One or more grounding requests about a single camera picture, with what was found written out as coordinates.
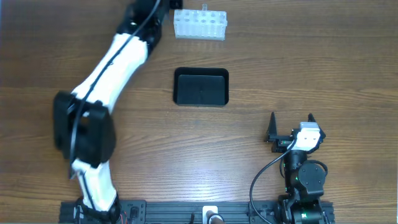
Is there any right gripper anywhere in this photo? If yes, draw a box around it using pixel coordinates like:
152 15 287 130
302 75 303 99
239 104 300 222
264 111 326 154

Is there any black tray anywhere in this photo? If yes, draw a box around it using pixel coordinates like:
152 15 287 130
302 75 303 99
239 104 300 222
172 67 230 108

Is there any white test tube rack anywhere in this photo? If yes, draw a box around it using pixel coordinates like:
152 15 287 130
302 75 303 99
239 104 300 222
173 8 228 41

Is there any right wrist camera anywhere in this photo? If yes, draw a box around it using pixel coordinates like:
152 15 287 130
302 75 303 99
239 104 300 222
292 121 322 152

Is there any black cable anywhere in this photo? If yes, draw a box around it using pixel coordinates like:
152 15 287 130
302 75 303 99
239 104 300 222
68 0 162 169
249 139 298 224

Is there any mounting rail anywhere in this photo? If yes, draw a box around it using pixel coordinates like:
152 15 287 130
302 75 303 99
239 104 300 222
58 200 336 224

